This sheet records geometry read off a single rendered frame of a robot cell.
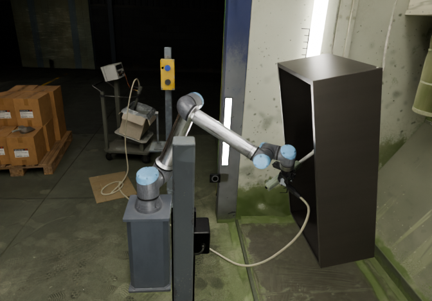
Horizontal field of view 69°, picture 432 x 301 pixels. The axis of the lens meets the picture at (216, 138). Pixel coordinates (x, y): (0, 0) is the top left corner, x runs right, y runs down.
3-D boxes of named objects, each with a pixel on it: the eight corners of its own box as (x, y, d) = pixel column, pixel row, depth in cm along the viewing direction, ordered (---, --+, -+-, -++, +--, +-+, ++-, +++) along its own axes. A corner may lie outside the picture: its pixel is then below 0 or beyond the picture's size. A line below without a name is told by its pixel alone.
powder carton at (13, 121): (9, 116, 429) (3, 91, 416) (31, 116, 432) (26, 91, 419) (-7, 125, 394) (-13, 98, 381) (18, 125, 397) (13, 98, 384)
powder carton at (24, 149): (22, 153, 407) (17, 127, 394) (47, 152, 413) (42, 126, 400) (11, 166, 372) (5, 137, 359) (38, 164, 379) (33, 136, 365)
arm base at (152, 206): (132, 214, 210) (132, 201, 206) (137, 199, 227) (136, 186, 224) (161, 213, 212) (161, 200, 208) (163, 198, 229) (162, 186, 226)
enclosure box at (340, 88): (332, 203, 252) (328, 53, 206) (374, 257, 197) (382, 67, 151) (289, 212, 251) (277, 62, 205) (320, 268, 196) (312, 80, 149)
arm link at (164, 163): (143, 179, 226) (179, 90, 191) (156, 169, 241) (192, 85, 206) (160, 191, 223) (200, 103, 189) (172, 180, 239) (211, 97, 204)
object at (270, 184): (287, 206, 196) (262, 182, 209) (286, 209, 200) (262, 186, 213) (338, 164, 213) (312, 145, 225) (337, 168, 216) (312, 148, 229)
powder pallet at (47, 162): (17, 141, 479) (15, 132, 474) (72, 139, 496) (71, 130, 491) (-21, 178, 370) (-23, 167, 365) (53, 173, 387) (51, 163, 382)
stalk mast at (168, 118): (173, 208, 329) (171, 47, 269) (173, 211, 323) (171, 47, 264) (167, 208, 328) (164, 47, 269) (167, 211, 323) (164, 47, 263)
